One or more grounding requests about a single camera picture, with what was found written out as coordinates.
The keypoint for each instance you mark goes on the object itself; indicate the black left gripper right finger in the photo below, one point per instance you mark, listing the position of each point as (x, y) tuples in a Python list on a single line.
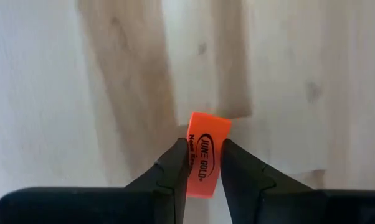
[(284, 205)]

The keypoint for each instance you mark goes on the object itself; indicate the orange eraser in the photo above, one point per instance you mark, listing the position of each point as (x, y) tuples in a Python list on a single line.
[(209, 127)]

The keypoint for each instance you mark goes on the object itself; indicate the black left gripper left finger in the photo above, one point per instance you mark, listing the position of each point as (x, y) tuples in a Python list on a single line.
[(112, 205)]

